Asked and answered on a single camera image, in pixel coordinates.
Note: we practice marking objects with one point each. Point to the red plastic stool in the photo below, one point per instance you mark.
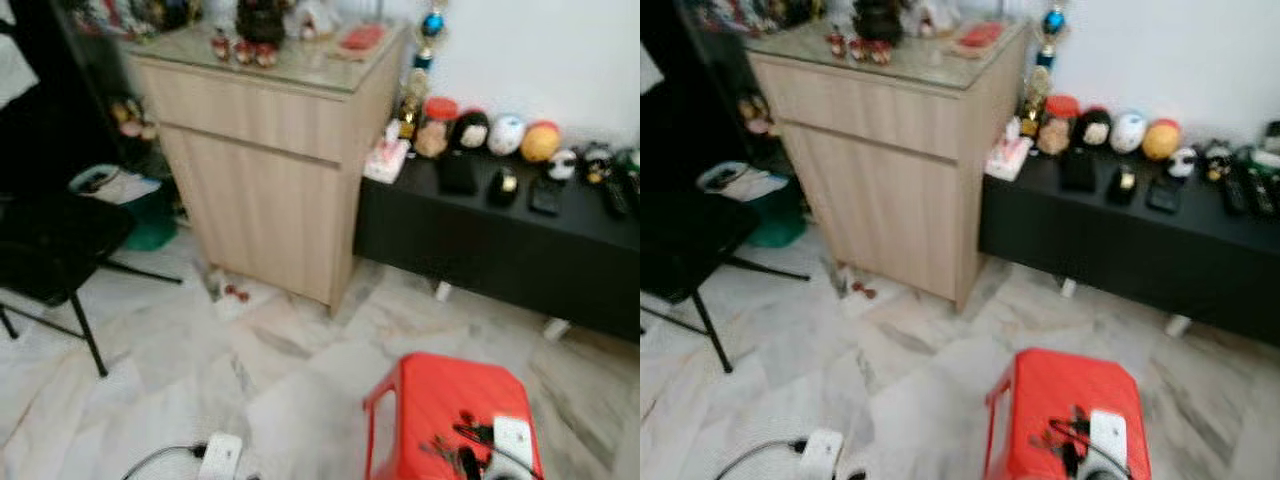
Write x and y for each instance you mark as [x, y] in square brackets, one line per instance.
[1050, 380]
[430, 385]

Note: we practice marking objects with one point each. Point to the black low tv console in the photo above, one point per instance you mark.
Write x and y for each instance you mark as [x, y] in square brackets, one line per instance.
[500, 250]
[1130, 250]

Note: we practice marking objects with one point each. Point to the small red dumbbell toy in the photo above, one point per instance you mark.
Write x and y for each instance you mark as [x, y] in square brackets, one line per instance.
[864, 290]
[236, 292]

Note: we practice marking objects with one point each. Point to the black flat phone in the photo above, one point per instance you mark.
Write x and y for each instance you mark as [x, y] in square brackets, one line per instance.
[1164, 195]
[545, 197]

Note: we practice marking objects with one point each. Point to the black tape dispenser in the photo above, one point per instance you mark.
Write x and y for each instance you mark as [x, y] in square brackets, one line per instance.
[502, 188]
[1123, 186]

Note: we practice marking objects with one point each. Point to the black wallet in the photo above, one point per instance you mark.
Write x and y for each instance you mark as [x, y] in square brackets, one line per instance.
[1079, 172]
[457, 175]

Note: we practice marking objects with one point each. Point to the black remote control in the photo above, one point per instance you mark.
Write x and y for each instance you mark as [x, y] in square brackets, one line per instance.
[613, 195]
[1235, 193]
[1263, 190]
[633, 185]

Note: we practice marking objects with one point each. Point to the black folding chair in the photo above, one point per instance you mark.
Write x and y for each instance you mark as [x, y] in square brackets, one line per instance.
[50, 245]
[690, 245]

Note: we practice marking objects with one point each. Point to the pink white tissue pack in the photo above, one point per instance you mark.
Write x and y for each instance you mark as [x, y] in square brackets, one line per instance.
[387, 160]
[1008, 158]

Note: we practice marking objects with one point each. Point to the small panda toy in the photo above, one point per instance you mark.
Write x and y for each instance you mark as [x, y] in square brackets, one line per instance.
[562, 166]
[1183, 164]

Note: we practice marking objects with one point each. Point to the small black cat figure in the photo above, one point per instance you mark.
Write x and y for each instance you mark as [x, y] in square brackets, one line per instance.
[1217, 162]
[596, 165]

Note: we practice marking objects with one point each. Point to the yellow round plush figure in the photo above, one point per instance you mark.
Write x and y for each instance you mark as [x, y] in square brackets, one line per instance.
[1162, 140]
[541, 142]

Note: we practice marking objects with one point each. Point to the white round plush figure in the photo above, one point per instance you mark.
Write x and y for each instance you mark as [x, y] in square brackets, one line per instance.
[1129, 133]
[506, 136]

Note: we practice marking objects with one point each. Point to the black round plush figure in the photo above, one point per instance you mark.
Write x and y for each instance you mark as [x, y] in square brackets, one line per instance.
[1094, 130]
[471, 132]

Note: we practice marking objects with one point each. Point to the light wooden cabinet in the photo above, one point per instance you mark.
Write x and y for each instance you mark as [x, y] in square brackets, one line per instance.
[260, 190]
[880, 190]

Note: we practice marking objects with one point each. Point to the glass jar with red lid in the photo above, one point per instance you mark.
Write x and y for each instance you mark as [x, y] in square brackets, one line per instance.
[1058, 127]
[435, 130]

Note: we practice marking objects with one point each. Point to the green mug with handset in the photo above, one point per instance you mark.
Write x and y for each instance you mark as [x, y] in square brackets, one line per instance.
[1268, 148]
[628, 158]

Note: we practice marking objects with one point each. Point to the gold trophy figure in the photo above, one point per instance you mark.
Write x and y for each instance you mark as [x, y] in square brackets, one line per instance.
[1034, 102]
[412, 105]

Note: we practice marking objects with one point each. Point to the green bin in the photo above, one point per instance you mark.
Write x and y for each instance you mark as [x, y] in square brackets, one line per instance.
[152, 225]
[780, 220]

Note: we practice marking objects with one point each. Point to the red box on brown tray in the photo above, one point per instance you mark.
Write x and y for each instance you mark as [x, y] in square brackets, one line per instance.
[978, 37]
[361, 40]

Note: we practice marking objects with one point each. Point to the blue ball trophy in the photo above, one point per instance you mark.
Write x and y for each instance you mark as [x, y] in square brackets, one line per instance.
[1052, 22]
[432, 25]

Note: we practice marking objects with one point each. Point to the black teapot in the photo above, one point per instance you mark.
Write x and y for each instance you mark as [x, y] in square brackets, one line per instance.
[879, 22]
[262, 22]

